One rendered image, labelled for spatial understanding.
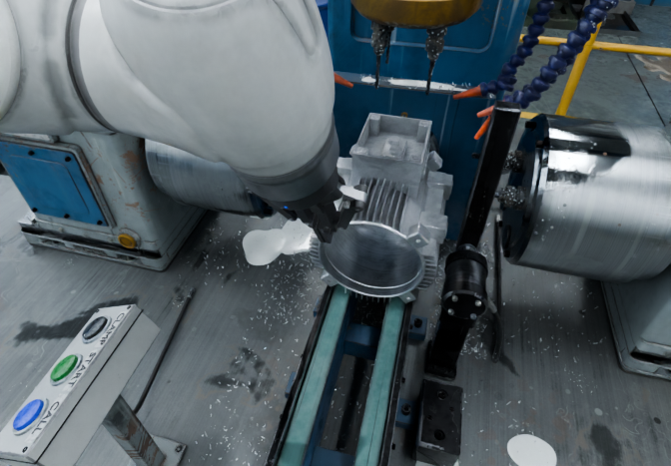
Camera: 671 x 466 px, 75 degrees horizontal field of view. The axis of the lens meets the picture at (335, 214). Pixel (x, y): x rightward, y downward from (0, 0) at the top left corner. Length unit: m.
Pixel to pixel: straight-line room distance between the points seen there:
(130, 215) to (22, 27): 0.64
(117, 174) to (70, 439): 0.45
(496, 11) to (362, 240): 0.46
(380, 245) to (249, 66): 0.59
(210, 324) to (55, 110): 0.62
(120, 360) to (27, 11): 0.37
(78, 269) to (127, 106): 0.81
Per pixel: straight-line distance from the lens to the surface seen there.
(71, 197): 0.93
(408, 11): 0.60
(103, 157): 0.83
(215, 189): 0.75
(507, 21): 0.89
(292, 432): 0.62
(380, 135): 0.72
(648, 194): 0.71
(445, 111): 0.82
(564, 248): 0.71
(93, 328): 0.57
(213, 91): 0.22
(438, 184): 0.70
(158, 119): 0.26
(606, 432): 0.85
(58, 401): 0.53
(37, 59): 0.29
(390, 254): 0.75
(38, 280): 1.08
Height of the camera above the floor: 1.50
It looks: 42 degrees down
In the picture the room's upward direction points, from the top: straight up
